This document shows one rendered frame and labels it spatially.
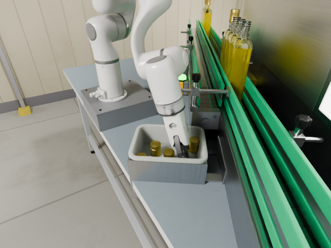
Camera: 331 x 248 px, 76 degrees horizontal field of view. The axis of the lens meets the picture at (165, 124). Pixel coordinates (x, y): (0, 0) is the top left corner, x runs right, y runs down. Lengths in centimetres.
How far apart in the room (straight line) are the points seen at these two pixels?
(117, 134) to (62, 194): 98
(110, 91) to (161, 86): 43
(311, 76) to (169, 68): 35
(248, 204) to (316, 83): 33
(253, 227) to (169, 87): 33
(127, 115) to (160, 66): 44
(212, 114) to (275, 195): 40
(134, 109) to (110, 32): 30
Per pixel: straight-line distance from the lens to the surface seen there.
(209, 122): 73
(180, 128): 54
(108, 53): 85
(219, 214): 59
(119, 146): 78
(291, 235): 36
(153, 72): 49
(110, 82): 88
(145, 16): 58
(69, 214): 161
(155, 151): 67
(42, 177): 193
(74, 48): 294
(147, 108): 91
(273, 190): 39
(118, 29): 86
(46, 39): 289
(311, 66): 64
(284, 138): 52
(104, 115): 84
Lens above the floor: 123
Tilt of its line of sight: 33 degrees down
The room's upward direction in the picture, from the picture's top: straight up
